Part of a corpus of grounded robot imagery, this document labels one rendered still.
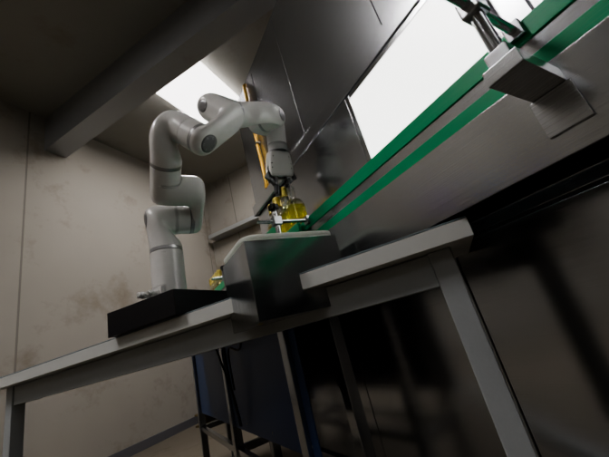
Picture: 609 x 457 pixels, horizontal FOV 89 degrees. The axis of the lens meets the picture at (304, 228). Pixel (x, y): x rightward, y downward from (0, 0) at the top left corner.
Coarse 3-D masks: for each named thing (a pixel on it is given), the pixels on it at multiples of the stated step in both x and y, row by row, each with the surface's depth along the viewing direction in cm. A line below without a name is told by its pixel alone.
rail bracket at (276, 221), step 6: (270, 204) 90; (276, 204) 91; (270, 210) 91; (276, 210) 90; (276, 216) 89; (306, 216) 94; (258, 222) 86; (264, 222) 87; (270, 222) 88; (276, 222) 88; (282, 222) 89; (288, 222) 91; (294, 222) 92; (306, 222) 94; (276, 228) 88
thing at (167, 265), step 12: (156, 252) 90; (168, 252) 91; (180, 252) 94; (156, 264) 89; (168, 264) 89; (180, 264) 92; (156, 276) 88; (168, 276) 88; (180, 276) 91; (156, 288) 87; (168, 288) 87; (180, 288) 89
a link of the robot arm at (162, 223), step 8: (152, 208) 95; (160, 208) 95; (168, 208) 96; (176, 208) 98; (184, 208) 99; (144, 216) 95; (152, 216) 93; (160, 216) 94; (168, 216) 95; (176, 216) 96; (184, 216) 97; (152, 224) 93; (160, 224) 93; (168, 224) 95; (176, 224) 96; (184, 224) 98; (152, 232) 92; (160, 232) 92; (168, 232) 93; (176, 232) 98; (184, 232) 100; (152, 240) 92; (160, 240) 91; (168, 240) 92; (176, 240) 94; (152, 248) 91; (160, 248) 91
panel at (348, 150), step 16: (400, 32) 82; (384, 48) 87; (352, 96) 100; (336, 112) 107; (352, 112) 100; (336, 128) 107; (352, 128) 100; (320, 144) 116; (336, 144) 107; (352, 144) 100; (304, 160) 126; (320, 160) 116; (336, 160) 108; (352, 160) 101; (368, 160) 94; (304, 176) 127; (320, 176) 117; (336, 176) 108; (352, 176) 101; (304, 192) 127; (320, 192) 117
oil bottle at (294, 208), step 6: (294, 198) 110; (288, 204) 109; (294, 204) 108; (300, 204) 109; (288, 210) 109; (294, 210) 107; (300, 210) 108; (288, 216) 109; (294, 216) 106; (300, 216) 107; (300, 222) 106
